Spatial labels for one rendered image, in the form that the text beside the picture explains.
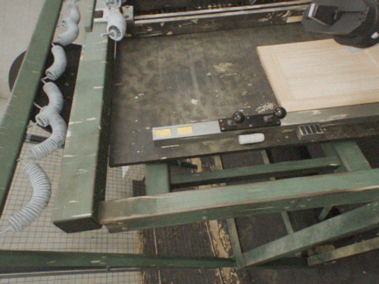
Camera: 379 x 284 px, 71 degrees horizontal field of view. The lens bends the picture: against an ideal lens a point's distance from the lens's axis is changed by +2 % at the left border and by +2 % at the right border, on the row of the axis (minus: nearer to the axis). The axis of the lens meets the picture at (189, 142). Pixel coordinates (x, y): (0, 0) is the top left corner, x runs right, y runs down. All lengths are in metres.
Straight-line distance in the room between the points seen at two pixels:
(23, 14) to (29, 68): 5.14
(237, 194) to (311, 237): 0.82
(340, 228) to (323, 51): 0.78
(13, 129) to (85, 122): 0.59
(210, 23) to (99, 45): 0.50
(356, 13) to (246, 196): 0.47
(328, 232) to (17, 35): 6.65
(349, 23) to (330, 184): 0.43
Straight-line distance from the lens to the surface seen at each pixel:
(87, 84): 0.99
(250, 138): 0.87
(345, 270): 2.36
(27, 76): 1.63
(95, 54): 1.11
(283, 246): 1.62
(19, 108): 1.49
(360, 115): 1.04
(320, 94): 1.09
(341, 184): 0.84
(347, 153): 1.02
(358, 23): 0.59
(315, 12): 0.57
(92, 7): 1.04
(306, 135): 0.93
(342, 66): 1.24
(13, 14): 6.84
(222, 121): 0.87
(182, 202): 0.72
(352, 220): 1.40
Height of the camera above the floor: 2.00
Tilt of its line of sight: 28 degrees down
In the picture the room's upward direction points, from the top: 77 degrees counter-clockwise
